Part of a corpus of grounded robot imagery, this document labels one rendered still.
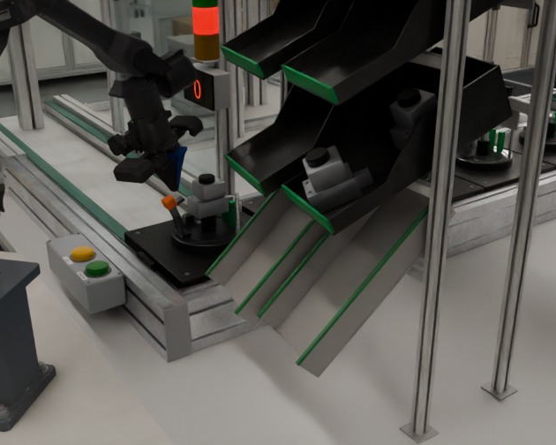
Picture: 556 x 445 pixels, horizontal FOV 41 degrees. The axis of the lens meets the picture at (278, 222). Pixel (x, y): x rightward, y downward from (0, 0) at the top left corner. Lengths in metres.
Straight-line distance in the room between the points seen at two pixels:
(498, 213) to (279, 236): 0.65
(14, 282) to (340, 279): 0.46
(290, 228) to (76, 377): 0.42
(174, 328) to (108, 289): 0.16
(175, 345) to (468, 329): 0.51
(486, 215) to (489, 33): 4.74
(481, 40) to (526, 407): 5.36
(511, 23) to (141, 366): 5.58
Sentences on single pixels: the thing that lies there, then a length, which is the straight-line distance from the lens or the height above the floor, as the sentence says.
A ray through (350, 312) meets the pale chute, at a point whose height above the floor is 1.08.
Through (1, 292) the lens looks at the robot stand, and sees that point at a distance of 1.10.
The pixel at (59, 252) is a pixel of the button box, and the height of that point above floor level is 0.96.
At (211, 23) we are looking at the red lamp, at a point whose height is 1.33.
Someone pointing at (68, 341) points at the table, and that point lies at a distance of 1.34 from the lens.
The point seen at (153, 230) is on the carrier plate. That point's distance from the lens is 1.44.
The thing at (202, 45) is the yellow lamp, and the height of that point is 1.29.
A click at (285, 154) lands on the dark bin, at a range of 1.07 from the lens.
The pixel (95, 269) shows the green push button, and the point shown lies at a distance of 1.32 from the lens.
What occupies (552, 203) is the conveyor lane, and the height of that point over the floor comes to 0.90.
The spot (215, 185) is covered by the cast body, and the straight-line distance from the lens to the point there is 1.34.
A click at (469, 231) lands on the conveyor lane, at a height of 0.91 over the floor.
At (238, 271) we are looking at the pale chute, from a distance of 1.18.
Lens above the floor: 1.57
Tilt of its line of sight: 24 degrees down
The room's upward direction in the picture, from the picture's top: straight up
